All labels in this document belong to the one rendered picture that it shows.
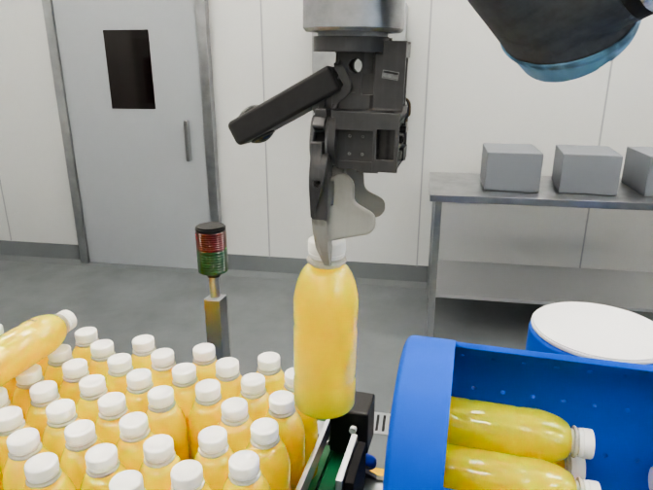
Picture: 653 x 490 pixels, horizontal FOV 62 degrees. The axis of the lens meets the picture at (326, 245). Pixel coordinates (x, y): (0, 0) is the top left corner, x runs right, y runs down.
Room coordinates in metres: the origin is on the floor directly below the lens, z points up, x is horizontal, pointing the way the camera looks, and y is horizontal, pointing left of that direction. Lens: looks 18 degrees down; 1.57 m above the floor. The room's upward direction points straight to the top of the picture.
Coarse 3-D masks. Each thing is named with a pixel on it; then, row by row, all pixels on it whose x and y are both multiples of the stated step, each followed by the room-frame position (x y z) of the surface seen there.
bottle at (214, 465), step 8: (224, 448) 0.61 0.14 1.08; (200, 456) 0.61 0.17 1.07; (208, 456) 0.60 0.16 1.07; (216, 456) 0.60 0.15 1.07; (224, 456) 0.61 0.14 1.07; (208, 464) 0.60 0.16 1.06; (216, 464) 0.60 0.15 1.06; (224, 464) 0.60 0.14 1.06; (208, 472) 0.59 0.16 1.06; (216, 472) 0.59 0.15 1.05; (224, 472) 0.60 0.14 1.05; (208, 480) 0.59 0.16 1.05; (216, 480) 0.59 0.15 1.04; (224, 480) 0.59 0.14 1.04; (216, 488) 0.59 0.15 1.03
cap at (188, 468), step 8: (176, 464) 0.56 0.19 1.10; (184, 464) 0.56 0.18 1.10; (192, 464) 0.56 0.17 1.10; (200, 464) 0.56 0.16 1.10; (176, 472) 0.54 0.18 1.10; (184, 472) 0.54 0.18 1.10; (192, 472) 0.54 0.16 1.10; (200, 472) 0.55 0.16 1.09; (176, 480) 0.53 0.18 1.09; (184, 480) 0.53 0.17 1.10; (192, 480) 0.53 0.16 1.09; (200, 480) 0.54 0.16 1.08; (176, 488) 0.53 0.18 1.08; (184, 488) 0.53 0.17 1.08; (192, 488) 0.53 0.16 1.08
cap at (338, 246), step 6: (312, 240) 0.52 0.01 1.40; (336, 240) 0.52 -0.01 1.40; (342, 240) 0.52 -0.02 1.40; (312, 246) 0.52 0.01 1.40; (336, 246) 0.51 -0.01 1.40; (342, 246) 0.52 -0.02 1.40; (312, 252) 0.51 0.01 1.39; (336, 252) 0.51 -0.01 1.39; (342, 252) 0.52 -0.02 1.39; (312, 258) 0.52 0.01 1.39; (318, 258) 0.51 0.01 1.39; (336, 258) 0.51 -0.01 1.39; (342, 258) 0.52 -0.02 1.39
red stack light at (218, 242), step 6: (198, 234) 1.05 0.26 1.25; (204, 234) 1.04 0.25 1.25; (210, 234) 1.04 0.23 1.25; (216, 234) 1.05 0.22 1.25; (222, 234) 1.06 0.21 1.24; (198, 240) 1.05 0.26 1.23; (204, 240) 1.04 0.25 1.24; (210, 240) 1.04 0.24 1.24; (216, 240) 1.05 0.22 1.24; (222, 240) 1.06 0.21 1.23; (198, 246) 1.05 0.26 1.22; (204, 246) 1.04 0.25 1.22; (210, 246) 1.04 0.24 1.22; (216, 246) 1.05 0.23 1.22; (222, 246) 1.06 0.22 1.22; (204, 252) 1.04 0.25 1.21; (210, 252) 1.04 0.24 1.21; (216, 252) 1.05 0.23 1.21
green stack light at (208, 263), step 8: (200, 256) 1.05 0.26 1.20; (208, 256) 1.04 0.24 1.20; (216, 256) 1.05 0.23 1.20; (224, 256) 1.06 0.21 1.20; (200, 264) 1.05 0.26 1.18; (208, 264) 1.04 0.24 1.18; (216, 264) 1.05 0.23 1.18; (224, 264) 1.06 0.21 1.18; (200, 272) 1.05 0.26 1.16; (208, 272) 1.04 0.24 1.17; (216, 272) 1.04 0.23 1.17; (224, 272) 1.06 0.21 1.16
